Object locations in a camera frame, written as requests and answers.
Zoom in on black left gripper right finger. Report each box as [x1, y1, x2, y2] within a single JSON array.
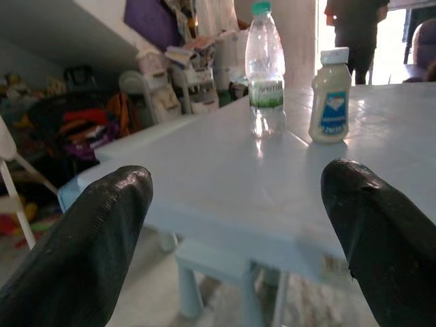
[[321, 159, 436, 327]]

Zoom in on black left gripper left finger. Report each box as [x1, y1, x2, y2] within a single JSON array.
[[0, 166, 153, 327]]

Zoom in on colourful floor toys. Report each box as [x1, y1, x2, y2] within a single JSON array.
[[0, 193, 63, 247]]

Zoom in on white folding chair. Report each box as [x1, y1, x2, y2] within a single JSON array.
[[0, 115, 59, 249]]

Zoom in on colourful clothes pile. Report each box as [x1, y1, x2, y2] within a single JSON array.
[[27, 91, 140, 161]]

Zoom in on light blue stool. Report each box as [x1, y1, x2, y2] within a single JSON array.
[[174, 238, 260, 327]]

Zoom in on white mayonnaise squeeze bottle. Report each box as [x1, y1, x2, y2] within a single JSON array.
[[308, 46, 352, 144]]

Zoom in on light blue table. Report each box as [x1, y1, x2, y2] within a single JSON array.
[[77, 83, 436, 283]]

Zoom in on grey round-backed chair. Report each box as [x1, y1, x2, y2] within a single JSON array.
[[118, 69, 158, 127]]

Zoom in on purple armchair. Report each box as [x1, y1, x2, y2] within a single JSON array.
[[410, 18, 436, 82]]

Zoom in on white drawer shelf unit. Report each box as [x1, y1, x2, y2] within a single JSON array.
[[136, 50, 219, 116]]

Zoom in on clear plastic water bottle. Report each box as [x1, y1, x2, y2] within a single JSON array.
[[245, 1, 287, 139]]

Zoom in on stack of books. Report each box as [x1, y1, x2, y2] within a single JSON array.
[[165, 35, 216, 66]]

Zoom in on purple wall board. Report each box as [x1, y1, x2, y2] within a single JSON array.
[[124, 0, 181, 52]]

